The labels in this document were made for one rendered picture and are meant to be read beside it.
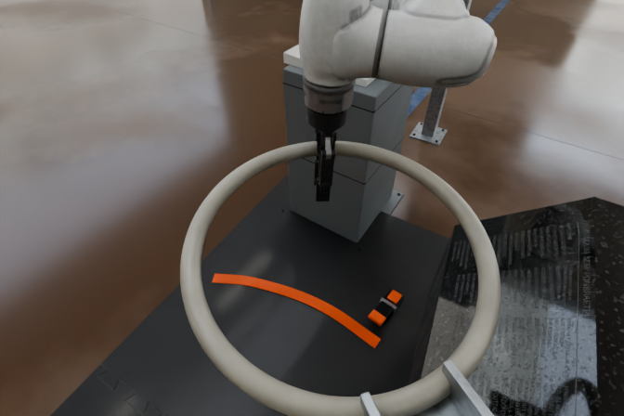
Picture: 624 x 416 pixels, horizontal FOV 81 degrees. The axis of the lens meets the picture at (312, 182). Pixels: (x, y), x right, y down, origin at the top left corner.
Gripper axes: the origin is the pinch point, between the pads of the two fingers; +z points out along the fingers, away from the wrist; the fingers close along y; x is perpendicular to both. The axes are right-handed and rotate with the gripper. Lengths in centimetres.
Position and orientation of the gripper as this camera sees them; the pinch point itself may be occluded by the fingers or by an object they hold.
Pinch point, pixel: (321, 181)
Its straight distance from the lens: 81.1
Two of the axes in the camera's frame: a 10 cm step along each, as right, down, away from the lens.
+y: 0.7, 7.1, -7.0
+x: 10.0, -0.3, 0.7
